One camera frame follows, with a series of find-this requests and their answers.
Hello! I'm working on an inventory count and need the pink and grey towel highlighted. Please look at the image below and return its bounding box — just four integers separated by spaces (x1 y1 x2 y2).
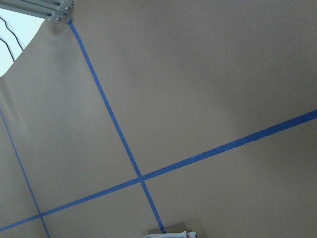
144 231 197 238

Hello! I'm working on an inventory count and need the aluminium frame post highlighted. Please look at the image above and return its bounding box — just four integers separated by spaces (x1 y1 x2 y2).
0 0 74 22

